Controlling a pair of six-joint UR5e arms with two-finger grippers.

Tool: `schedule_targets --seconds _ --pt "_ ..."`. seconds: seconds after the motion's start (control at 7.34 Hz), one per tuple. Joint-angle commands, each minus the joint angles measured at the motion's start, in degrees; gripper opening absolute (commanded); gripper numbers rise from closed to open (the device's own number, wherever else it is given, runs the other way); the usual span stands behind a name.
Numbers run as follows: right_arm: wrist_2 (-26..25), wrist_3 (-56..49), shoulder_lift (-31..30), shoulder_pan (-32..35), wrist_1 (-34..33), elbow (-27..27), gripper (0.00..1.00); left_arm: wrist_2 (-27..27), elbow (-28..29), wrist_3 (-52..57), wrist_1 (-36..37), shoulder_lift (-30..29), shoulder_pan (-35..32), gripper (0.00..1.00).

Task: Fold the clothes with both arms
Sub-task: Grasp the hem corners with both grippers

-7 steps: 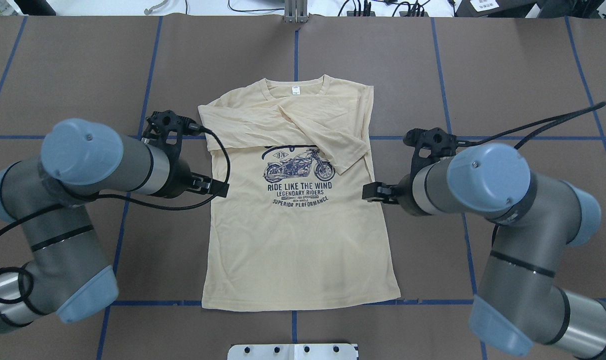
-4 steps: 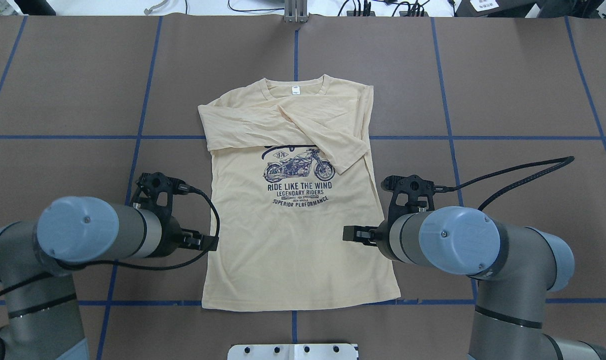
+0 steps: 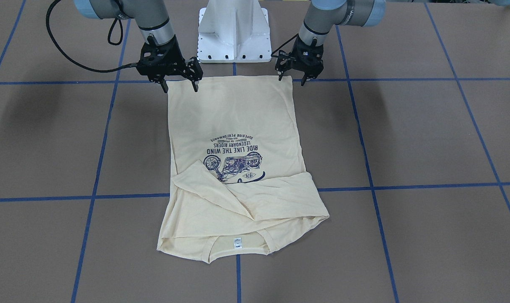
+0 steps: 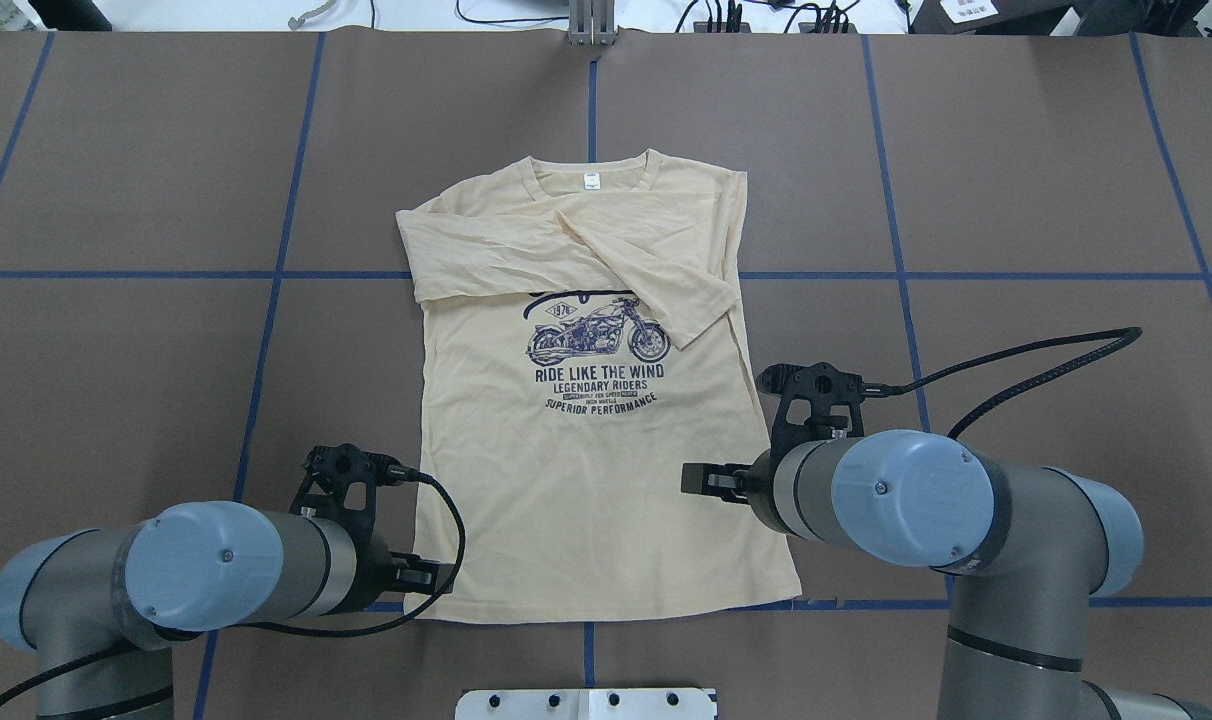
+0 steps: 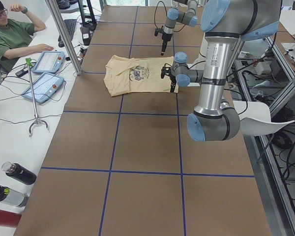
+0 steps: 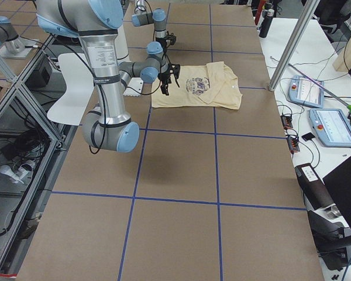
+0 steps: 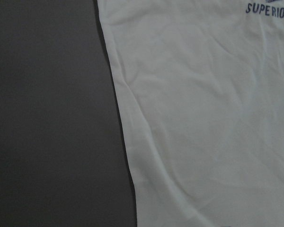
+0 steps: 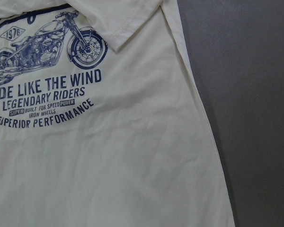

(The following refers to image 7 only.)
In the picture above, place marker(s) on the cream long-sleeve graphic shirt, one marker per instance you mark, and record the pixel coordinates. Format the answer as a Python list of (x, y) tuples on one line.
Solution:
[(200, 90)]

